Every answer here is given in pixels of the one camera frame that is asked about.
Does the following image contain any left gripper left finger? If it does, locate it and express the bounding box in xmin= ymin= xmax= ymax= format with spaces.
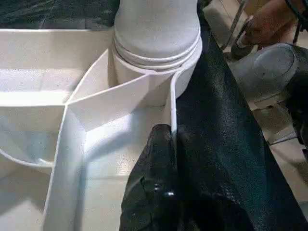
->
xmin=119 ymin=124 xmax=180 ymax=231

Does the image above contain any white plastic table top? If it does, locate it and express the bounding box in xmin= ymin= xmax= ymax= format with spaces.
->
xmin=0 ymin=28 xmax=203 ymax=231

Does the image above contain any grey metal stand leg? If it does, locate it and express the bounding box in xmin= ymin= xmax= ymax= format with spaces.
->
xmin=224 ymin=0 xmax=251 ymax=61

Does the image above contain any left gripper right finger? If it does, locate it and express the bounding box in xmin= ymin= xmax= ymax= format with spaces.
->
xmin=176 ymin=128 xmax=256 ymax=231

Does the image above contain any white plastic table leg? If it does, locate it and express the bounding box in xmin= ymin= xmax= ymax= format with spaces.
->
xmin=113 ymin=0 xmax=202 ymax=70

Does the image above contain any black work mat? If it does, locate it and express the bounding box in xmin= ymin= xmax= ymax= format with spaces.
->
xmin=0 ymin=0 xmax=308 ymax=231

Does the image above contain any tan rounded object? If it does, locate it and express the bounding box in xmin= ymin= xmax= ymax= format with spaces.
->
xmin=243 ymin=0 xmax=299 ymax=48

